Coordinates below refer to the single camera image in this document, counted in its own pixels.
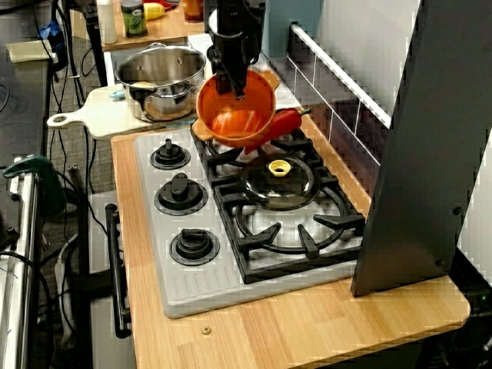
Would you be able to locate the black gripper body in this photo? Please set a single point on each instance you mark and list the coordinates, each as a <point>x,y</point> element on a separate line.
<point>236,54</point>

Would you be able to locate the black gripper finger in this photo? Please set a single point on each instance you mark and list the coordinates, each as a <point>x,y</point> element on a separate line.
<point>230,84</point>

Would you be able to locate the orange plastic toy pot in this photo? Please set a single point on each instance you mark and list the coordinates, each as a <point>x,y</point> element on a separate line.
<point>263,111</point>

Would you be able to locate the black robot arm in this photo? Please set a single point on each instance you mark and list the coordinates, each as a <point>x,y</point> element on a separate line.
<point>240,15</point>

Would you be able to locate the amber glass jar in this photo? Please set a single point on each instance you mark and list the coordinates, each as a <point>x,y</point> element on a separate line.
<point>193,9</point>

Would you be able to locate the teal box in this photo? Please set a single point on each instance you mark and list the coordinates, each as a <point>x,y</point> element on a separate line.
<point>292,23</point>

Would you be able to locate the red toy chili pepper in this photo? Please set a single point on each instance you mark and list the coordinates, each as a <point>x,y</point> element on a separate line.
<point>284,119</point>

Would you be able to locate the stainless steel pot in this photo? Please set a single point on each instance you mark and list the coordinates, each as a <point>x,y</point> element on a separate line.
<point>161,65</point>

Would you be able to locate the wooden side table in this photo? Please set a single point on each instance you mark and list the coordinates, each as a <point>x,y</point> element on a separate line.
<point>165,32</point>

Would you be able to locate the black stove grate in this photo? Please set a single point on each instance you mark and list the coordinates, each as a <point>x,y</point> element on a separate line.
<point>203,157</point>
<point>307,242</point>

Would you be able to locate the yellow toy food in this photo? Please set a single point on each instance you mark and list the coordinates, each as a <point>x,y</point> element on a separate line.
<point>144,84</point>

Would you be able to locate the yellow toy bottle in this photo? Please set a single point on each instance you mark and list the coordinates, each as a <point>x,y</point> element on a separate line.
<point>153,10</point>

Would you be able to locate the black stove knob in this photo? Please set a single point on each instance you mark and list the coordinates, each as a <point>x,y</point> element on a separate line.
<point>178,192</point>
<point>194,246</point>
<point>169,155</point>

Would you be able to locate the green labelled can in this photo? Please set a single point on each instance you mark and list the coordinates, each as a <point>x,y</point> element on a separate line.
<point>133,19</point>

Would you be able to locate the dark tile backsplash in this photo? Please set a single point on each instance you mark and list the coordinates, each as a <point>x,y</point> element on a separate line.
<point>338,115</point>

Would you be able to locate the glass lid with yellow knob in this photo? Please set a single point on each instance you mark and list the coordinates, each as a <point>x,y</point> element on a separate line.
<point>276,192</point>

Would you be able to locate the beige cutting board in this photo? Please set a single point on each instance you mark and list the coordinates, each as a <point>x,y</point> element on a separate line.
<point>104,115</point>

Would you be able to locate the white plastic bottle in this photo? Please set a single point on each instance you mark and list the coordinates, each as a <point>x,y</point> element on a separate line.
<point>106,21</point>

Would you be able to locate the grey toy stove plate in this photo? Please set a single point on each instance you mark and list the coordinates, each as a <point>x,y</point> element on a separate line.
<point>153,246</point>

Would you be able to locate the dark grey panel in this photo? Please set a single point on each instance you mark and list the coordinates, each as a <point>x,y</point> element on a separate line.
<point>415,153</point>

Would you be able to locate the brass countertop screw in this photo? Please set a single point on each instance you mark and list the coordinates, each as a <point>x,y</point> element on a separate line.
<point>206,330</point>

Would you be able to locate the white toy kitchen cabinet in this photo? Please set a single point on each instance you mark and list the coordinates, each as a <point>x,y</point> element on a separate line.
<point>104,346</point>

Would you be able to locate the silver metal frame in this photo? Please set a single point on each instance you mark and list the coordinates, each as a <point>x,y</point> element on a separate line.
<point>23,250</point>

